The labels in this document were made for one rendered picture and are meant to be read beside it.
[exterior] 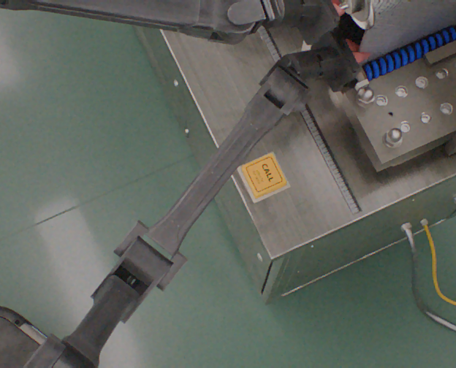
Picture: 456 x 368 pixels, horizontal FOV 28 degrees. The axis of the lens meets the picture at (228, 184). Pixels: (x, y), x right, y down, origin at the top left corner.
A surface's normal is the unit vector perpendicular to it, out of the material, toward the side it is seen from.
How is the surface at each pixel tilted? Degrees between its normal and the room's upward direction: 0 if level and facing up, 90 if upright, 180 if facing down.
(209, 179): 12
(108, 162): 0
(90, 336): 66
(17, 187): 0
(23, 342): 0
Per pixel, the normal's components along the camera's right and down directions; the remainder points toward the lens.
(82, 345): 0.62, -0.76
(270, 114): 0.11, -0.07
